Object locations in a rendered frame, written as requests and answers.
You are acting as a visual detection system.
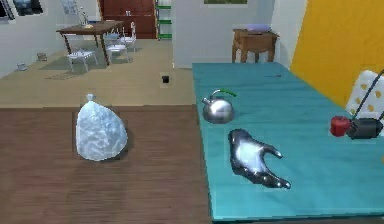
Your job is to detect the translucent white garbage bag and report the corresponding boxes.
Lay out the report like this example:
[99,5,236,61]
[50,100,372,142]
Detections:
[75,93,129,162]

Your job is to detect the shiny silver hand sculpture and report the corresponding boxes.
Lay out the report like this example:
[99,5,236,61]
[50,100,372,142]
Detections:
[227,128,292,190]

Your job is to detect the brown wooden side table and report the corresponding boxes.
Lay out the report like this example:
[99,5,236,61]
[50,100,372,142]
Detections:
[231,28,281,64]

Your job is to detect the green and white shelf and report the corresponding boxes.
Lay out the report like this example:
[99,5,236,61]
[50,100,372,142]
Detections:
[154,0,174,41]

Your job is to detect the white chair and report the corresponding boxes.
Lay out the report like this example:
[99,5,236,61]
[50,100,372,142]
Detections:
[66,48,100,73]
[105,42,131,65]
[119,21,138,53]

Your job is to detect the purple bowl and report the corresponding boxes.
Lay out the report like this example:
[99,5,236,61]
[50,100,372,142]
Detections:
[245,22,272,34]

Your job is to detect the bed with teal cover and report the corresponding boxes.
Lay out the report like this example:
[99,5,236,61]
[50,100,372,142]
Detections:
[191,61,384,223]

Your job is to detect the red-brown wooden cupboard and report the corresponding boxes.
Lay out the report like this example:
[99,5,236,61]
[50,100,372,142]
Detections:
[98,0,158,40]

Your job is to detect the green framed picture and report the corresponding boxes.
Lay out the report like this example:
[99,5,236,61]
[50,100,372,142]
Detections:
[203,0,249,5]

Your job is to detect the dark brown dining table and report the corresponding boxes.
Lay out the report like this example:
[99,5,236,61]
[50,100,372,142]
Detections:
[55,20,125,67]

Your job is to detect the pale statue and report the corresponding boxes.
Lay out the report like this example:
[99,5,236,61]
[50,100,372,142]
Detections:
[77,6,95,29]

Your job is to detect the red cylinder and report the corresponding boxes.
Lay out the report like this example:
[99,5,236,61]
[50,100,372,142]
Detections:
[329,115,352,138]

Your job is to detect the black desk lamp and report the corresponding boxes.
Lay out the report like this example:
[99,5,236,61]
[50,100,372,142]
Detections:
[345,68,384,141]

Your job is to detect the white pillow yellow dots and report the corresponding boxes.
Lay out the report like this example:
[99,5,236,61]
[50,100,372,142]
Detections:
[345,69,384,138]

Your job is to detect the dark framed window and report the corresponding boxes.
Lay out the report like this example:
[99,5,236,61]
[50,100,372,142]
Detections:
[0,0,16,22]
[13,0,45,17]

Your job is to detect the silver kettle green handle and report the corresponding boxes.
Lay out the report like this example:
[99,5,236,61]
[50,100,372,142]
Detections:
[201,88,239,125]

